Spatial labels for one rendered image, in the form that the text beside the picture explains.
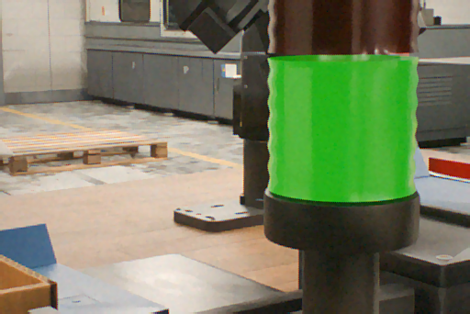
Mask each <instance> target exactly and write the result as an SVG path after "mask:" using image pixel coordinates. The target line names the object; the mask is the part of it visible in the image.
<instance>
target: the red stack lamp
mask: <svg viewBox="0 0 470 314"><path fill-rule="evenodd" d="M267 9H268V12H269V16H270V18H271V20H270V23H269V26H268V29H267V31H268V34H269V37H270V45H269V48H268V51H267V52H270V53H276V54H290V55H354V54H392V53H417V52H420V50H419V47H418V36H419V32H420V26H419V19H418V16H419V11H420V0H269V4H268V7H267Z"/></svg>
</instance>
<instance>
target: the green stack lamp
mask: <svg viewBox="0 0 470 314"><path fill-rule="evenodd" d="M267 60H268V62H269V66H270V69H271V71H270V73H269V76H268V80H267V81H268V84H269V87H270V91H271V92H270V95H269V98H268V101H267V103H268V106H269V109H270V112H271V114H270V117H269V120H268V123H267V125H268V128H269V130H270V134H271V135H270V139H269V141H268V144H267V146H268V149H269V152H270V155H271V157H270V160H269V163H268V166H267V167H268V170H269V173H270V176H271V178H270V181H269V184H268V189H269V190H270V191H271V192H274V193H276V194H278V195H280V196H285V197H294V198H299V199H305V200H313V201H324V202H371V201H380V200H388V199H394V198H401V197H405V196H409V195H411V194H414V193H415V192H416V185H415V182H414V176H415V173H416V169H417V168H416V162H415V158H414V157H415V153H416V149H417V143H416V138H415V134H416V128H417V125H418V124H417V120H416V109H417V104H418V99H417V93H416V90H417V84H418V81H419V78H418V75H417V67H418V61H419V58H418V57H411V56H400V55H380V54H354V55H308V56H276V57H271V58H268V59H267Z"/></svg>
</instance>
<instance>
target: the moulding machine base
mask: <svg viewBox="0 0 470 314"><path fill-rule="evenodd" d="M84 23H85V24H86V34H93V35H110V36H129V37H147V38H160V23H138V22H87V21H85V22H84ZM425 26H426V27H427V29H426V30H425V31H424V32H423V33H421V34H420V35H419V36H418V47H419V50H420V52H417V53H409V54H408V55H409V56H411V57H418V58H419V60H423V59H440V58H459V57H470V24H440V25H425ZM242 31H243V30H241V31H240V32H239V33H238V34H237V36H235V37H234V38H233V39H232V41H230V42H229V43H228V44H227V45H226V46H224V47H223V48H222V50H221V51H219V52H218V53H217V54H216V55H215V54H214V53H213V52H212V51H210V50H209V49H208V48H207V46H205V45H204V44H203V42H187V41H169V40H138V39H106V38H89V37H86V44H84V48H86V55H87V83H88V94H89V95H93V96H94V98H97V99H94V101H93V102H94V103H106V102H112V103H116V104H121V105H128V106H126V109H141V108H147V109H151V110H160V111H164V115H165V116H177V115H187V116H190V117H195V118H202V119H208V122H207V123H208V124H225V122H226V123H230V124H232V75H241V56H240V40H241V34H242ZM417 75H418V78H419V81H418V84H417V90H416V93H417V99H418V104H417V109H416V120H417V124H418V125H417V128H416V134H415V138H416V142H417V143H418V145H419V148H421V147H428V146H436V145H443V144H447V145H455V144H460V143H466V137H470V63H459V62H418V67H417Z"/></svg>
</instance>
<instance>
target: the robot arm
mask: <svg viewBox="0 0 470 314"><path fill-rule="evenodd" d="M170 2H171V5H172V7H173V13H174V16H175V19H176V21H177V24H178V27H179V28H180V29H181V30H182V31H183V32H185V31H187V30H188V31H190V32H191V33H192V34H193V36H197V37H198V39H199V40H200V41H202V42H203V44H204V45H205V46H207V48H208V49H209V50H210V51H212V52H213V53H214V54H215V55H216V54H217V53H218V52H219V51H221V50H222V48H223V47H224V46H226V45H227V44H228V43H229V42H230V41H232V39H233V38H234V37H235V36H237V34H238V33H239V32H240V31H241V30H243V31H242V34H241V40H240V56H241V75H232V135H238V137H239V138H240V139H242V160H243V191H242V192H240V199H237V200H232V201H227V202H216V203H210V204H205V205H199V206H193V207H178V208H175V209H174V211H173V214H174V221H177V222H179V223H182V224H184V225H186V226H189V227H194V228H197V229H199V230H202V231H226V230H235V229H239V228H244V227H249V226H250V227H254V226H259V225H263V195H264V192H265V189H266V188H267V187H268V184H269V181H270V178H271V176H270V173H269V170H268V167H267V166H268V163H269V160H270V157H271V155H270V152H269V149H268V146H267V144H268V141H269V139H270V135H271V134H270V130H269V128H268V125H267V123H268V120H269V117H270V114H271V112H270V109H269V106H268V103H267V101H268V98H269V95H270V92H271V91H270V87H269V84H268V81H267V80H268V76H269V73H270V71H271V69H270V66H269V62H268V60H267V59H268V58H271V57H276V56H307V55H290V54H276V53H270V52H267V51H268V48H269V45H270V37H269V34H268V31H267V29H268V26H269V23H270V20H271V18H270V16H269V12H268V9H267V7H268V4H269V0H170ZM422 8H423V6H422V5H421V2H420V11H421V10H422ZM420 11H419V16H418V19H419V26H420V32H419V35H420V34H421V33H423V32H424V31H425V30H426V29H427V27H426V26H425V23H424V19H423V17H422V16H421V13H420Z"/></svg>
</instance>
